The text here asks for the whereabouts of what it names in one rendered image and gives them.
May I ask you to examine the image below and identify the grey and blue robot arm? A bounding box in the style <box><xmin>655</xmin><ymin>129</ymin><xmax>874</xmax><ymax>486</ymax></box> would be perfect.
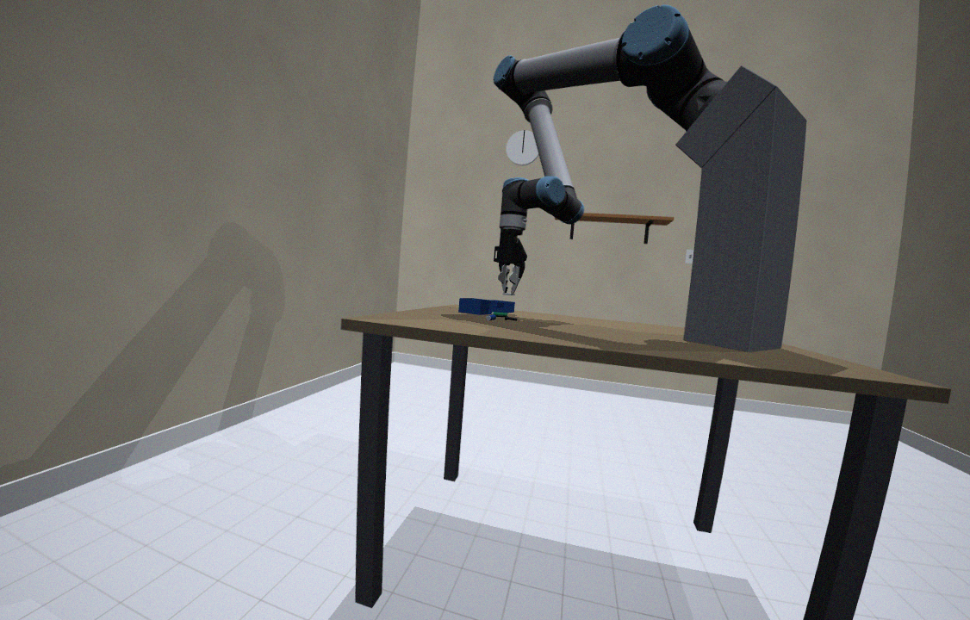
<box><xmin>494</xmin><ymin>5</ymin><xmax>727</xmax><ymax>231</ymax></box>

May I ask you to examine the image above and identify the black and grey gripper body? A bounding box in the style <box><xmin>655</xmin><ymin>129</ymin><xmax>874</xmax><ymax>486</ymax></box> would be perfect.
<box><xmin>494</xmin><ymin>228</ymin><xmax>524</xmax><ymax>266</ymax></box>

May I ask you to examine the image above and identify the blue three-compartment bin rack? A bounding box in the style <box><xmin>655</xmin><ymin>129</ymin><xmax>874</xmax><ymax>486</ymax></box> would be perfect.
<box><xmin>458</xmin><ymin>298</ymin><xmax>515</xmax><ymax>315</ymax></box>

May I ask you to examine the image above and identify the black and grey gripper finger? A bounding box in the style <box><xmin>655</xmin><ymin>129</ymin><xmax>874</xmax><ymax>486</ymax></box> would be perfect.
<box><xmin>509</xmin><ymin>257</ymin><xmax>525</xmax><ymax>295</ymax></box>
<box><xmin>498</xmin><ymin>263</ymin><xmax>510</xmax><ymax>293</ymax></box>

